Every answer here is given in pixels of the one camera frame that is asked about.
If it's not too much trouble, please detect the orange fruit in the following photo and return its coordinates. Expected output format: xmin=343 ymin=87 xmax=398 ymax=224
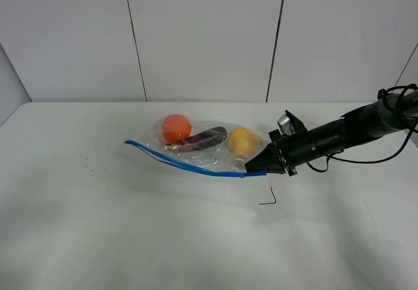
xmin=161 ymin=114 xmax=192 ymax=143

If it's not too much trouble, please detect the yellow pear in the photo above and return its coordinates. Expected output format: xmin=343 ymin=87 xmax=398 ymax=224
xmin=227 ymin=127 xmax=262 ymax=157

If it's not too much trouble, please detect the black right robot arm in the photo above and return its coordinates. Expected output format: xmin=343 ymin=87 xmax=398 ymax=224
xmin=245 ymin=84 xmax=417 ymax=176

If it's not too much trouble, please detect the clear file bag blue zipper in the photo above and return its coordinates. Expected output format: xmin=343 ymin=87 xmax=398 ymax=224
xmin=125 ymin=115 xmax=266 ymax=178

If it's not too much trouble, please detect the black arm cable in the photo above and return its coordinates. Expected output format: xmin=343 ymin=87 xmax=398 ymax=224
xmin=306 ymin=84 xmax=418 ymax=174

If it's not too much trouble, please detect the purple eggplant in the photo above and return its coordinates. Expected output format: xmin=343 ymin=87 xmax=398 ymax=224
xmin=164 ymin=127 xmax=228 ymax=153

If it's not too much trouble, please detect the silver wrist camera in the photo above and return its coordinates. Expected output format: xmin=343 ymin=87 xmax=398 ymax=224
xmin=277 ymin=114 xmax=294 ymax=136

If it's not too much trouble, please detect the small black hex key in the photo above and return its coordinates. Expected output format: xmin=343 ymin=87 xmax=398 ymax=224
xmin=259 ymin=187 xmax=277 ymax=206

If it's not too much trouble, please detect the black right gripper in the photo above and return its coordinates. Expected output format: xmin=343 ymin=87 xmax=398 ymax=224
xmin=245 ymin=110 xmax=348 ymax=176

